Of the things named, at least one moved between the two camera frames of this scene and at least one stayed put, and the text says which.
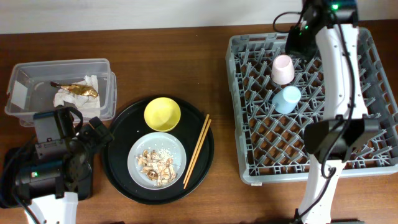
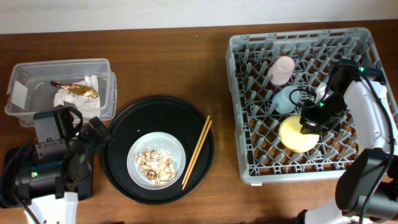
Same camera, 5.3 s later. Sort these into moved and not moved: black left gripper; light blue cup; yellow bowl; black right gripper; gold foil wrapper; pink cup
Moved: black right gripper; yellow bowl
Not moved: black left gripper; light blue cup; pink cup; gold foil wrapper
